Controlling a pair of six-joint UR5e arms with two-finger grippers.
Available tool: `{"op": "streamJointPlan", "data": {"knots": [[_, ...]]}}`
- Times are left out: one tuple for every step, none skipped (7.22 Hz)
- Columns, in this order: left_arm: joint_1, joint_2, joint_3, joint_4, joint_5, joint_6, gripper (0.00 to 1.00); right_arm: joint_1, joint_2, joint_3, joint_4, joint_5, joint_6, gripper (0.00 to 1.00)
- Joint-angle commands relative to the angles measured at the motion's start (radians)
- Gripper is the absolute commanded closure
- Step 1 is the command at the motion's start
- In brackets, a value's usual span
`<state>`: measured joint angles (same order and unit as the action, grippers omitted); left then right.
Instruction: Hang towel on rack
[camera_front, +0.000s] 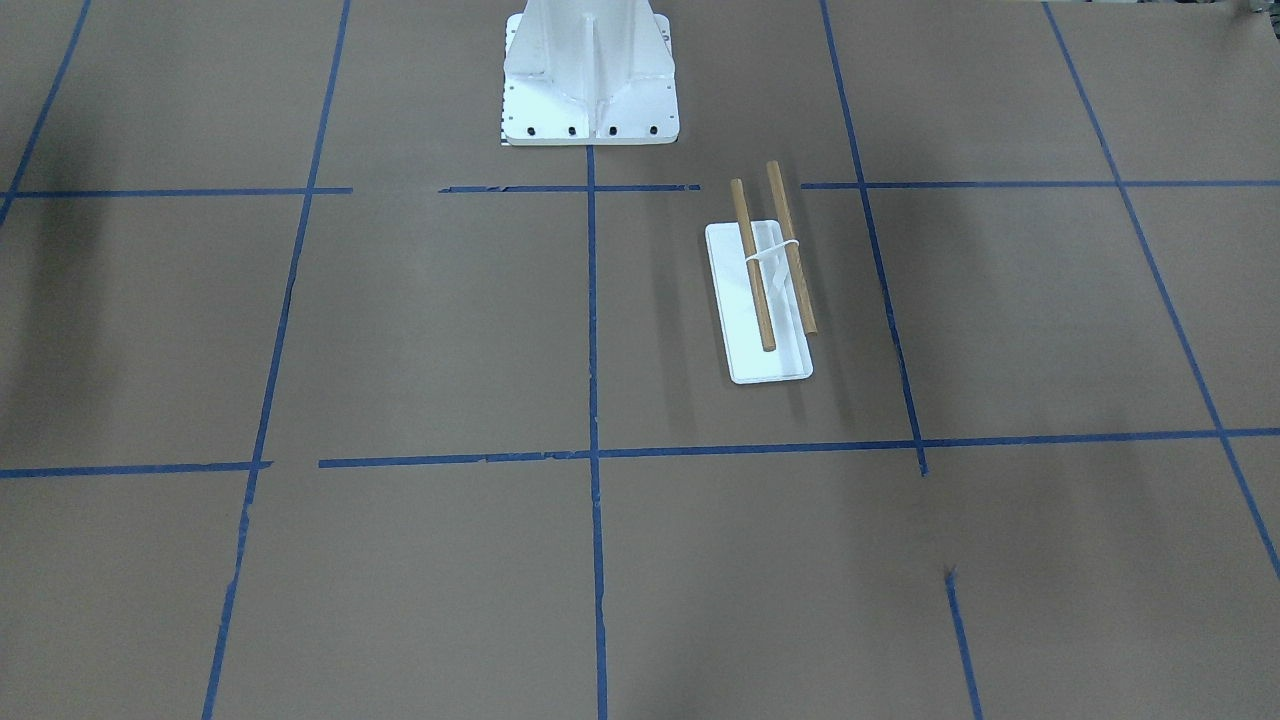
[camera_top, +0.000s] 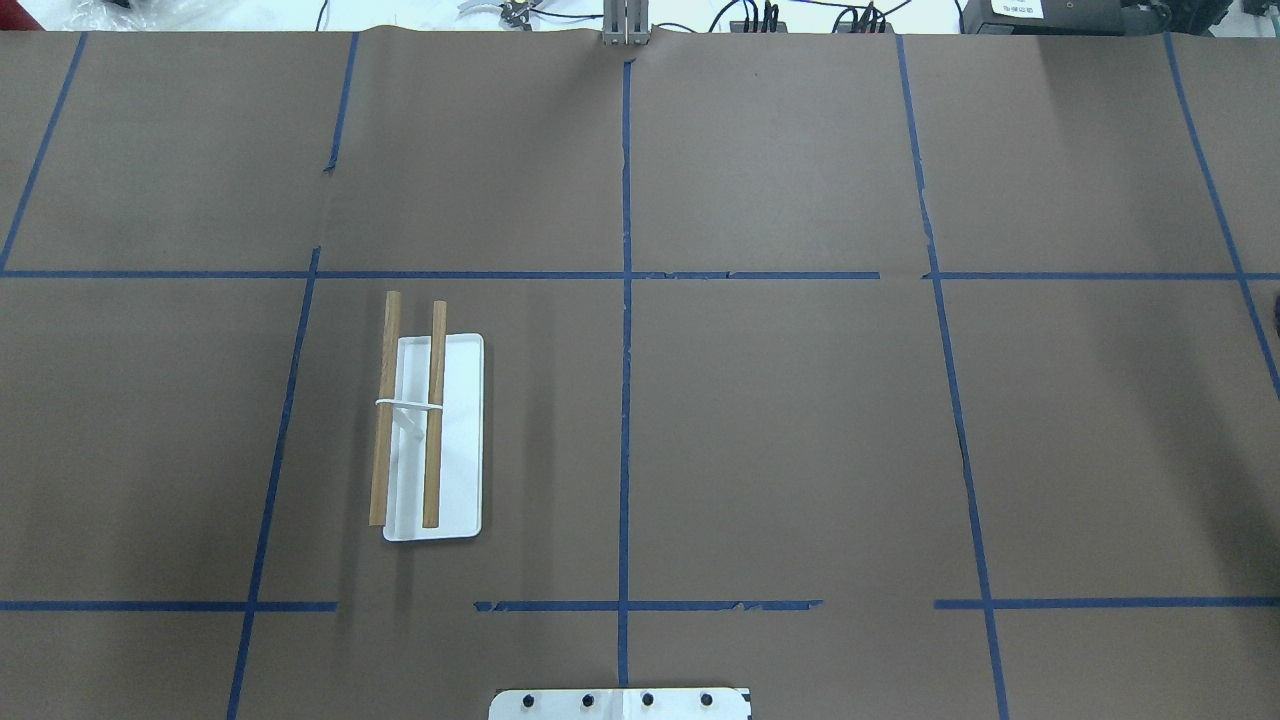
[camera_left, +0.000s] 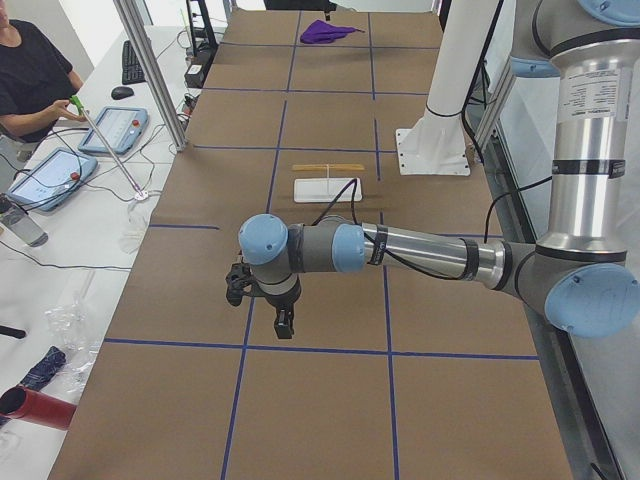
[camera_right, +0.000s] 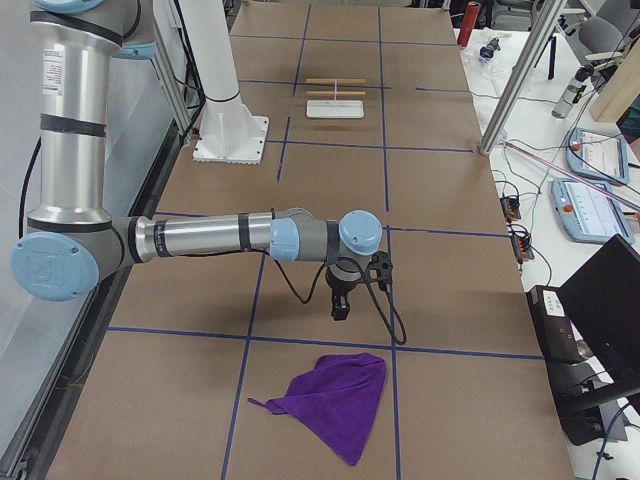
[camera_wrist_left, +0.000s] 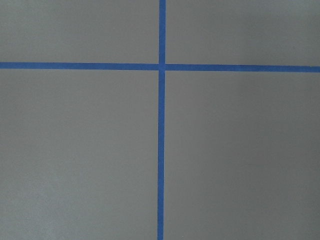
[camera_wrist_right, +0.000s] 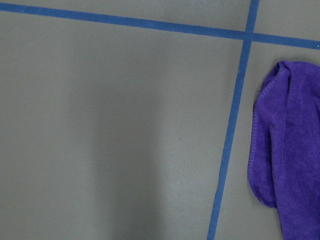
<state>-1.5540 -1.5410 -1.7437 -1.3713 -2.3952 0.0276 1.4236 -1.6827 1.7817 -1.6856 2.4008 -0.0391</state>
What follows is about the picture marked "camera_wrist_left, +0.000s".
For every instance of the blue tape strip horizontal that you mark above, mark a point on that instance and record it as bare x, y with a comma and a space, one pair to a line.
156, 67

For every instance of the blue tape strip vertical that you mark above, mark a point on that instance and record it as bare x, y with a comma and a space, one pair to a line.
161, 119

